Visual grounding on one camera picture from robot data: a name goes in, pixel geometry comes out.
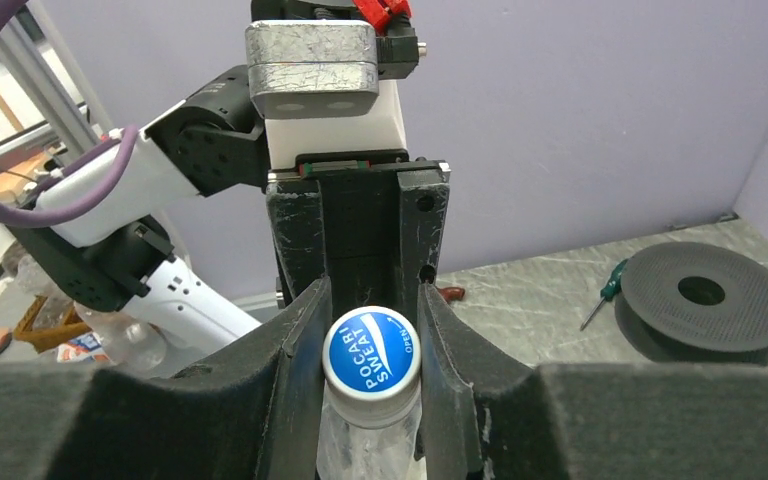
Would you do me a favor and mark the black filament spool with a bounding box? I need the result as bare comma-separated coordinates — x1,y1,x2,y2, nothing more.
614,242,768,366

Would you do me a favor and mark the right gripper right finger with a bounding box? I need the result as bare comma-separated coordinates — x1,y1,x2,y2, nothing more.
417,284,768,479

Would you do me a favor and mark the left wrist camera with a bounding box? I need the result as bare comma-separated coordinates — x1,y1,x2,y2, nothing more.
245,0,427,171

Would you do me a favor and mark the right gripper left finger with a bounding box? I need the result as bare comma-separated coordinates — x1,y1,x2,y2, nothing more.
0,278,331,479

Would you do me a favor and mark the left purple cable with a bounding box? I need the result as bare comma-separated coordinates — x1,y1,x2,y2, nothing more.
0,0,141,230

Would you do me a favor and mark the clear Pocari Sweat bottle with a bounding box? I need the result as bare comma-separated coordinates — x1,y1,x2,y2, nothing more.
316,391,422,479

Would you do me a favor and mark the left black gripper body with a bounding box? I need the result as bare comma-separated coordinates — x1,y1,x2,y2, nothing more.
266,152,451,312

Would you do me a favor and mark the green handled screwdriver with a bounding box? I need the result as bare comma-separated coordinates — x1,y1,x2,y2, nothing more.
579,258,629,331

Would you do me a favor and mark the red brown small object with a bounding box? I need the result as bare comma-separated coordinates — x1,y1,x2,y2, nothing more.
437,286,466,304

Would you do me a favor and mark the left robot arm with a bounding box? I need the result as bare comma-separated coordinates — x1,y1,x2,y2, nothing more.
14,65,449,373

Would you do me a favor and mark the blue Pocari Sweat cap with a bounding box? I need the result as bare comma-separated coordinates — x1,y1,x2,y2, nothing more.
322,306,421,430

